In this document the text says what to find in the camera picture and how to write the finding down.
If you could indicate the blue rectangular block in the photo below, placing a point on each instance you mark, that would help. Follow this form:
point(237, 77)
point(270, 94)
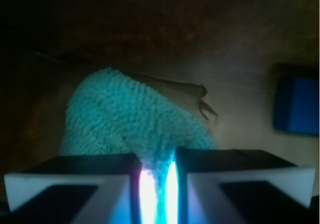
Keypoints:
point(297, 105)

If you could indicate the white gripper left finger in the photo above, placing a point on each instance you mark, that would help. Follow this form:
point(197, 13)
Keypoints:
point(83, 189)

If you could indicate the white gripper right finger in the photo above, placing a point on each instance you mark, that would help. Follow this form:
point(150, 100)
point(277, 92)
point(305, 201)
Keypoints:
point(241, 186)

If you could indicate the light blue terry cloth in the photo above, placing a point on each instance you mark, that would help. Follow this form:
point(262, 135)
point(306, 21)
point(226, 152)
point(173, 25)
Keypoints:
point(112, 113)

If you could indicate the brown paper lined box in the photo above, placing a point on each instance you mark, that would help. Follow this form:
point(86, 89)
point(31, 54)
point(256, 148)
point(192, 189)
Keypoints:
point(234, 49)

